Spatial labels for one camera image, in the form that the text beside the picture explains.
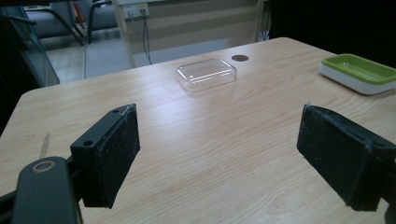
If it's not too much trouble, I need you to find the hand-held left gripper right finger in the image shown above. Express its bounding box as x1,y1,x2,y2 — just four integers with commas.
296,104,396,213

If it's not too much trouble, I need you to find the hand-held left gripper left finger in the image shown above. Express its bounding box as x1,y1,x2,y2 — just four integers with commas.
70,103,141,210

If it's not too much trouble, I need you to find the black cable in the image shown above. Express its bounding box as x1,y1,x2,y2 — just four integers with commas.
141,10,153,65

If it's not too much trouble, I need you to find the clear plastic box lid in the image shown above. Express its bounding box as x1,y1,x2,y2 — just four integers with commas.
176,57,238,93

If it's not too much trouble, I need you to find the white post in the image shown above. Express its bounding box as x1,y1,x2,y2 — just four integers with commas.
111,0,138,69

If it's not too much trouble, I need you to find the grey chair with black arms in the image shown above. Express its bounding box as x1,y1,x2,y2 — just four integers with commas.
22,0,119,46

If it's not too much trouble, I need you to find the green and white soap dish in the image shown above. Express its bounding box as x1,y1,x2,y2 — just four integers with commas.
318,53,396,96

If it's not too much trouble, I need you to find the white wall socket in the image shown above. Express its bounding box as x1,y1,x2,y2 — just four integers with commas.
122,3,149,19

